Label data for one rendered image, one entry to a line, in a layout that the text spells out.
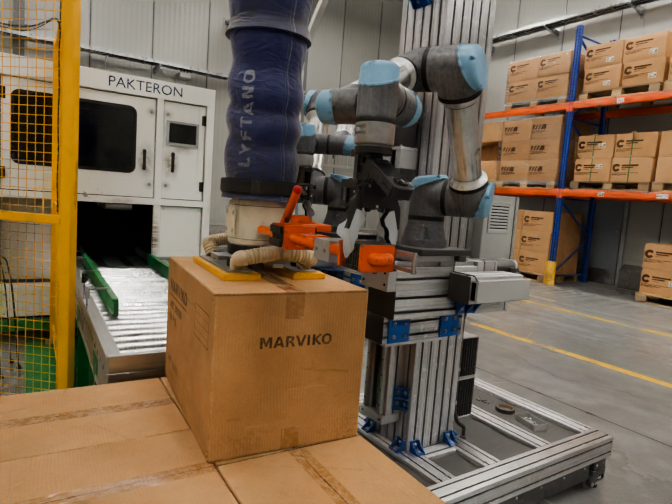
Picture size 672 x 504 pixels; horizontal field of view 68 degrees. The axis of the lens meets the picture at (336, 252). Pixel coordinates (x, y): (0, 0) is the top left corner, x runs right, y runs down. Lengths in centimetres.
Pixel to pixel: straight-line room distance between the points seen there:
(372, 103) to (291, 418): 78
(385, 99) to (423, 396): 135
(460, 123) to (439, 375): 103
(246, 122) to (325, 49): 1141
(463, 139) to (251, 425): 94
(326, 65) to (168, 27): 369
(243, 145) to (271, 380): 62
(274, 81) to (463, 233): 97
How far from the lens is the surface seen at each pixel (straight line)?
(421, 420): 208
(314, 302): 124
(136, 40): 1108
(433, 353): 201
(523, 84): 994
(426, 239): 162
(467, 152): 150
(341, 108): 109
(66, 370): 262
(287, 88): 142
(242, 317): 118
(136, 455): 135
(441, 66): 139
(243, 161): 139
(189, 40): 1138
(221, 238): 163
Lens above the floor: 117
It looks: 6 degrees down
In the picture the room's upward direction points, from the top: 4 degrees clockwise
